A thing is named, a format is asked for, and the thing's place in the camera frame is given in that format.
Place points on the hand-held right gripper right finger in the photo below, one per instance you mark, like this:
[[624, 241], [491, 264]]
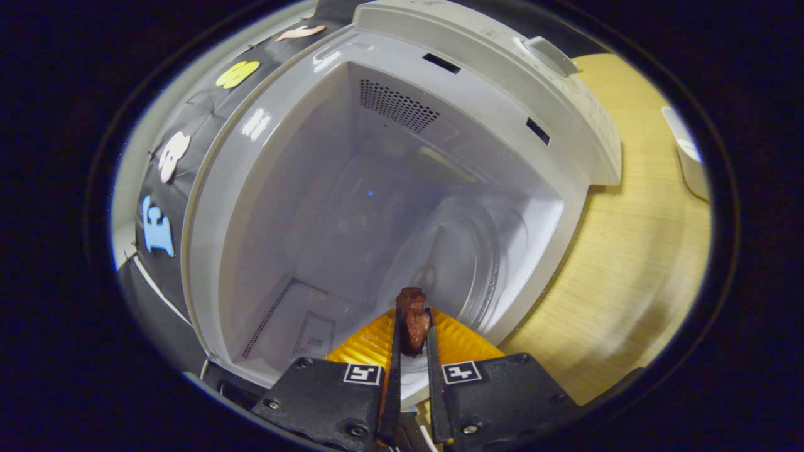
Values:
[[496, 395]]

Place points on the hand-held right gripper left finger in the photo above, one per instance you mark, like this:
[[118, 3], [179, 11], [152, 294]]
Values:
[[326, 395]]

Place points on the brown meat piece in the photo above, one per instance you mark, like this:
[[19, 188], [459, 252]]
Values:
[[413, 320]]

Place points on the white microwave oven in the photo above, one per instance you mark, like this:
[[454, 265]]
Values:
[[326, 207]]

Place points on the white rectangular tray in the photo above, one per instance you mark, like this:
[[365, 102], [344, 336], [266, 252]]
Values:
[[691, 163]]

